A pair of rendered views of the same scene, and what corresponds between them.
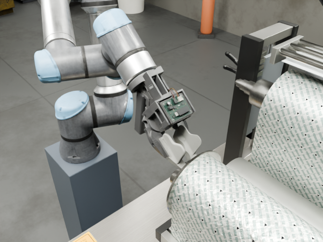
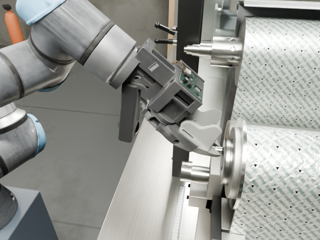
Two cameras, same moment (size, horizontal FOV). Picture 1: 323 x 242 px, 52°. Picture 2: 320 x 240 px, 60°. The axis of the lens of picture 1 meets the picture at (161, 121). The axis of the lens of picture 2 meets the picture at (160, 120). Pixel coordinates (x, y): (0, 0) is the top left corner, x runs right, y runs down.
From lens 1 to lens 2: 0.40 m
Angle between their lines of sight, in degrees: 32
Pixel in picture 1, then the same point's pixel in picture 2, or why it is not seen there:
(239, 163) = not seen: hidden behind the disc
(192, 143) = (207, 122)
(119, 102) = (26, 131)
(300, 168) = (291, 103)
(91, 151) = (9, 206)
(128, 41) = (93, 13)
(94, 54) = (24, 56)
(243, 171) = not seen: hidden behind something
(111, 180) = (44, 226)
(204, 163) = (252, 131)
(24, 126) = not seen: outside the picture
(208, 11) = (16, 32)
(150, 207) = (123, 226)
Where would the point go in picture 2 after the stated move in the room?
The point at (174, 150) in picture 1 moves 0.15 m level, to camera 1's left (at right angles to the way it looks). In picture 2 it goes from (203, 135) to (120, 184)
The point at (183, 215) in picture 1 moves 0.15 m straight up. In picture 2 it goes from (260, 201) to (289, 116)
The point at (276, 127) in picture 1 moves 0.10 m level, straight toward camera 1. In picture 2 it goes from (263, 73) to (297, 99)
